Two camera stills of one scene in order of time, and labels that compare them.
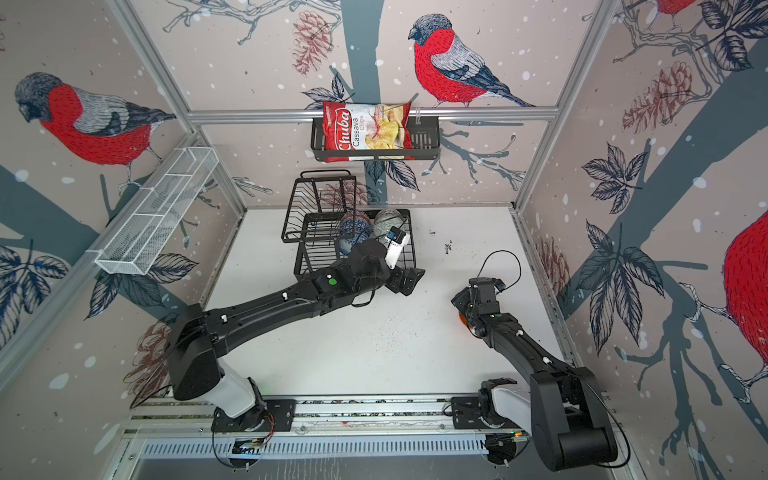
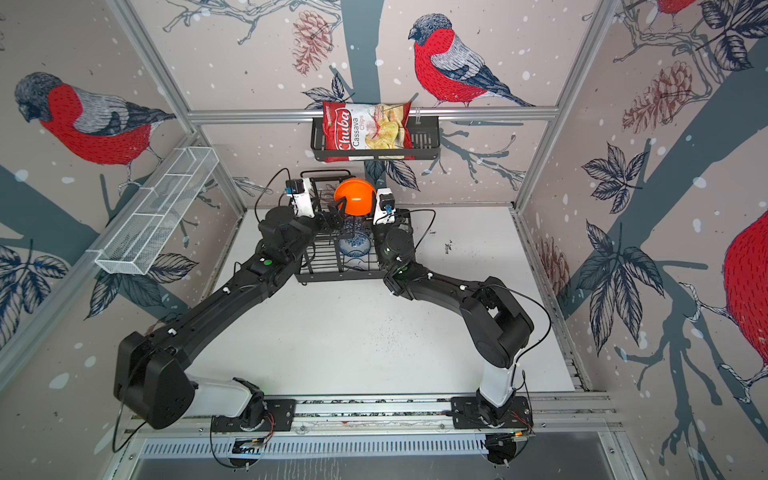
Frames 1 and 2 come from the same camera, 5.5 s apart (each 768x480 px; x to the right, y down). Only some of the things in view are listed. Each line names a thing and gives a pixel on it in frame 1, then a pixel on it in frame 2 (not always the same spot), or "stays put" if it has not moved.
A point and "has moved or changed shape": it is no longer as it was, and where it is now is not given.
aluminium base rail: [321, 414] stays put
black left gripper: [411, 279] -> [318, 218]
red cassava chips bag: [357, 132] stays put
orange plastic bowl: [464, 320] has moved or changed shape
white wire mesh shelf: [133, 245] stays put
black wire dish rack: [322, 218] stays put
